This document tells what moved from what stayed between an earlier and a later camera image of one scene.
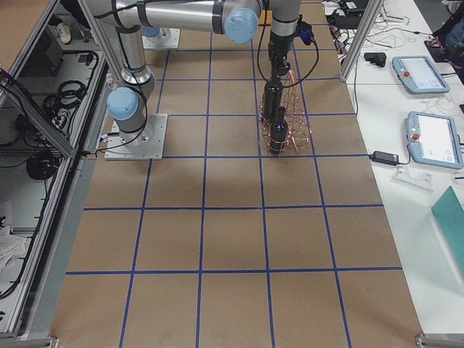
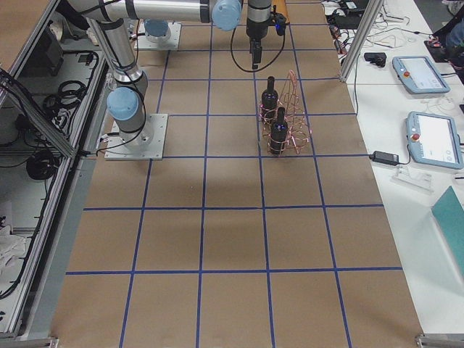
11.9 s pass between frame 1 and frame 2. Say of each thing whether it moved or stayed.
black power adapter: stayed
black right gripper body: moved
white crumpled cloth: stayed
